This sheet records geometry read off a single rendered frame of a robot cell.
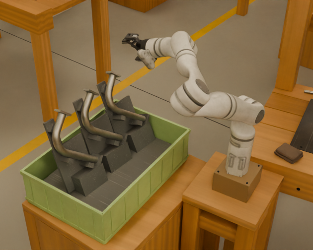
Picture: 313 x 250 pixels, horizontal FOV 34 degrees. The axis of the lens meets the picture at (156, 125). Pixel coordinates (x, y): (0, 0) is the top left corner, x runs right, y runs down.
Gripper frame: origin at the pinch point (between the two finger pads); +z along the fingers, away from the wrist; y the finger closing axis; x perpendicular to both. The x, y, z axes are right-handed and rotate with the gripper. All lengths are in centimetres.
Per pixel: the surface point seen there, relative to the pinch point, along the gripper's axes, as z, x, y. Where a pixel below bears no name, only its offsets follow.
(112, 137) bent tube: 12.8, 25.9, -24.7
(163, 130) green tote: 12.1, 6.1, -43.8
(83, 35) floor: 268, -125, -82
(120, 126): 20.4, 16.7, -29.3
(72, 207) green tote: 2, 61, -22
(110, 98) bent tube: 15.0, 13.8, -14.1
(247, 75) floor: 127, -149, -165
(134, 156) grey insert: 14.0, 24.2, -40.6
